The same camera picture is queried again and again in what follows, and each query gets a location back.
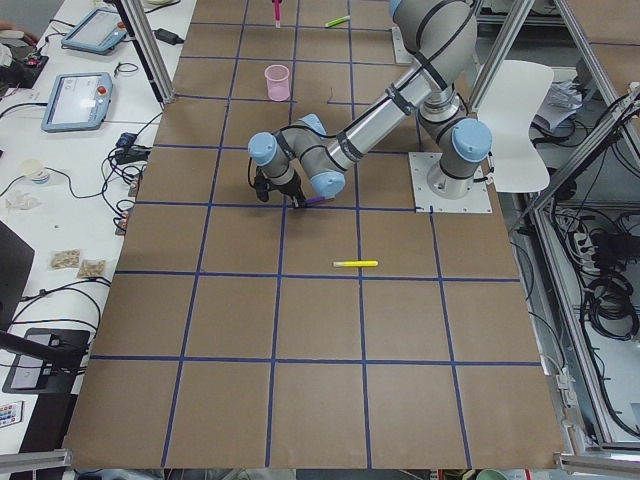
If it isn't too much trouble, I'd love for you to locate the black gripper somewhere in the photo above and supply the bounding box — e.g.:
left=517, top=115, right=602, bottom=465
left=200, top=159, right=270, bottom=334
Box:
left=251, top=167, right=307, bottom=209

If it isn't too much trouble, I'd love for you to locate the purple pen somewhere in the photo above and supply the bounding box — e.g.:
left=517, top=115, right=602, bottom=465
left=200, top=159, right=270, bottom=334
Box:
left=304, top=196, right=332, bottom=207

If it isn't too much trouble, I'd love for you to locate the pink pen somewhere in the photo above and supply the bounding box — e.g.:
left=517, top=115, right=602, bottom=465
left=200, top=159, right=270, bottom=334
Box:
left=272, top=0, right=282, bottom=28

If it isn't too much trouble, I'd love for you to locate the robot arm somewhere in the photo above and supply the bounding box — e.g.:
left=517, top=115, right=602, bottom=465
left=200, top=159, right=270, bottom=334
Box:
left=248, top=0, right=492, bottom=208

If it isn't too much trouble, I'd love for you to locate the pink mesh cup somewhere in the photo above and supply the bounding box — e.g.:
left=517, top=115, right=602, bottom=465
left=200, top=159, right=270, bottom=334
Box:
left=264, top=64, right=290, bottom=102

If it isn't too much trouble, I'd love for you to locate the yellow pen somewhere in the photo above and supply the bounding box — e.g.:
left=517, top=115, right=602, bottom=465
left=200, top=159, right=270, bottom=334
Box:
left=332, top=260, right=379, bottom=268

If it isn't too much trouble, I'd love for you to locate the green pen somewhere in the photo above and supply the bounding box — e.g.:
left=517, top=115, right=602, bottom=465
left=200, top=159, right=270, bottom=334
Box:
left=324, top=15, right=351, bottom=28

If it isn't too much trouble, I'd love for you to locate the black power adapter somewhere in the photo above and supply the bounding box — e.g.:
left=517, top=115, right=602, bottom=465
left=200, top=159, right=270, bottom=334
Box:
left=153, top=28, right=184, bottom=45

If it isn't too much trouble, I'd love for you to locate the near teach pendant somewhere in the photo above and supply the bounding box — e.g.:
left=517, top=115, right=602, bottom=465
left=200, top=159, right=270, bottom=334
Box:
left=41, top=72, right=113, bottom=133

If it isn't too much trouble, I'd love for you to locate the teach pendant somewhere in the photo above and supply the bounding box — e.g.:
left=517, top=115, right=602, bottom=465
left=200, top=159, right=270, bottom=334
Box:
left=41, top=72, right=113, bottom=133
left=61, top=8, right=127, bottom=55

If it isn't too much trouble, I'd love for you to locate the white chair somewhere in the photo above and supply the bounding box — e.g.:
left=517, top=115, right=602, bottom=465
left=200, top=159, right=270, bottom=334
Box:
left=477, top=60, right=554, bottom=193

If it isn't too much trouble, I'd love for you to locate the far teach pendant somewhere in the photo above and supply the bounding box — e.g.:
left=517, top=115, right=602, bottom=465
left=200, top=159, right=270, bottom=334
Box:
left=61, top=8, right=127, bottom=55

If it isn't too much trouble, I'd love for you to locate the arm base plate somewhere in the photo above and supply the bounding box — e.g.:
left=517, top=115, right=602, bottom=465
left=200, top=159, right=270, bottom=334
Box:
left=408, top=152, right=492, bottom=214
left=391, top=26, right=413, bottom=65

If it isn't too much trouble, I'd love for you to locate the aluminium frame post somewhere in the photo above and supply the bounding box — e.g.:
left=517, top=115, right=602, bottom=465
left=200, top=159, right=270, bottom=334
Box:
left=114, top=0, right=175, bottom=105

